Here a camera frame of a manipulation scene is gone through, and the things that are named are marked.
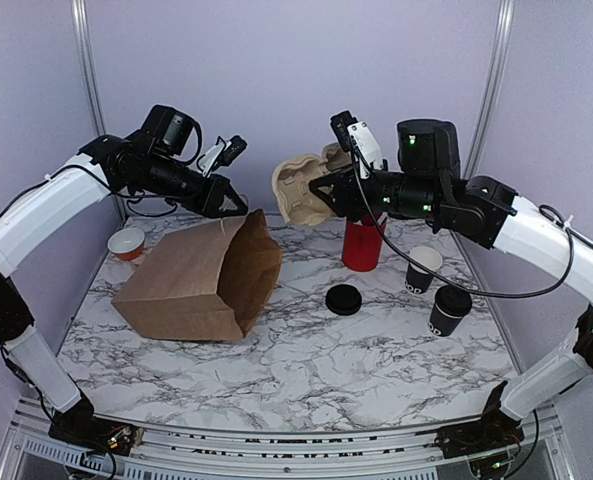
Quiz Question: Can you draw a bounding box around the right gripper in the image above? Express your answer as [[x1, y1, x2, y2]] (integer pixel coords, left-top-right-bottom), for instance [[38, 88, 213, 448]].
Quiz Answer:
[[310, 159, 444, 222]]

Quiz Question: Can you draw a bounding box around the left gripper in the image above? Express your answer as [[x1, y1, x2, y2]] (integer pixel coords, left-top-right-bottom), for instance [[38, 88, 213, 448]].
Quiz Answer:
[[131, 151, 247, 217]]

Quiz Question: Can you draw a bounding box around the cardboard cup carrier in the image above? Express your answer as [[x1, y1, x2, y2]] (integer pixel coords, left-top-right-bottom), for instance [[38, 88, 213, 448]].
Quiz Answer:
[[271, 142, 350, 226]]

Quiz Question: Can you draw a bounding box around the brown paper bag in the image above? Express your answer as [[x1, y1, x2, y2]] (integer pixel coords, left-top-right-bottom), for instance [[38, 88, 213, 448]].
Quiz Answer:
[[111, 210, 282, 342]]

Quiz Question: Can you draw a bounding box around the black paper coffee cup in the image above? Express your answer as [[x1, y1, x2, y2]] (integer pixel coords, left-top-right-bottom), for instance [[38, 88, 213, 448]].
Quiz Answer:
[[428, 302, 470, 337]]

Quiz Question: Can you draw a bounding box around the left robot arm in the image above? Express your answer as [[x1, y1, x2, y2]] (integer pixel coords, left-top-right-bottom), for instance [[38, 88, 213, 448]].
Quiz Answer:
[[0, 105, 248, 455]]

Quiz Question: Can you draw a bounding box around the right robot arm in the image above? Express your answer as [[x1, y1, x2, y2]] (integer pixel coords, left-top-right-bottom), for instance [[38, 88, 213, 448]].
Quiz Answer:
[[309, 111, 593, 458]]

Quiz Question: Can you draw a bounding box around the red cylindrical holder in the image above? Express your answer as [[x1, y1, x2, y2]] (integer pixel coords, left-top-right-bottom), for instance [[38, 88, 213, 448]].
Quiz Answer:
[[341, 215, 387, 272]]

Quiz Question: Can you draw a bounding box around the orange white bowl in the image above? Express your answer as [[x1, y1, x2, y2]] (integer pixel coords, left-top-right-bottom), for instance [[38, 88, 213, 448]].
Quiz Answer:
[[107, 227, 145, 261]]

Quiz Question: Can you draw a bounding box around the stacked black paper cup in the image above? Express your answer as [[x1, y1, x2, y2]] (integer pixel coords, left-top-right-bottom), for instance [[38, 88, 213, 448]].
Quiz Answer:
[[405, 246, 443, 294]]

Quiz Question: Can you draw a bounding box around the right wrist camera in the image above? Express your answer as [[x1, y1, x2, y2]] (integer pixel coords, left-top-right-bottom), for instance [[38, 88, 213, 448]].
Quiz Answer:
[[330, 110, 387, 178]]

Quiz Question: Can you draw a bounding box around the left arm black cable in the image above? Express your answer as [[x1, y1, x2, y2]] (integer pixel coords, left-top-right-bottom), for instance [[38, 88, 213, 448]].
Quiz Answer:
[[123, 194, 177, 217]]

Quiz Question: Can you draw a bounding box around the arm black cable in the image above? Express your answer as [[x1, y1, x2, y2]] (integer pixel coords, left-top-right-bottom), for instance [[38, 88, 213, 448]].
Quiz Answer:
[[345, 139, 593, 299], [123, 194, 177, 217]]

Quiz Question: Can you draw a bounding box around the right aluminium frame post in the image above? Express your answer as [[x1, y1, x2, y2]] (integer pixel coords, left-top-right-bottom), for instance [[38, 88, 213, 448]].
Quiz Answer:
[[465, 0, 516, 177]]

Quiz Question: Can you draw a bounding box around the aluminium frame post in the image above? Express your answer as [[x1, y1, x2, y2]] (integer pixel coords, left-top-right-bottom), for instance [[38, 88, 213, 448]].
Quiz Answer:
[[465, 0, 516, 177], [70, 0, 107, 135]]

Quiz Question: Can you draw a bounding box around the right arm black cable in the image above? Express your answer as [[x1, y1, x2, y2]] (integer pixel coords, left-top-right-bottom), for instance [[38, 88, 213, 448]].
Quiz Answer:
[[345, 139, 593, 299]]

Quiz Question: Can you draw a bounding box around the left aluminium frame post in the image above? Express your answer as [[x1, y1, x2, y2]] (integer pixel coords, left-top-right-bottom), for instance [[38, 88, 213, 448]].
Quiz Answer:
[[70, 0, 107, 135]]

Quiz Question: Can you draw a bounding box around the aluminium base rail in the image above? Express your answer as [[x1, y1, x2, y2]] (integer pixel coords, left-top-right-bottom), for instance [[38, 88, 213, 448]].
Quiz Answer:
[[0, 398, 577, 479]]

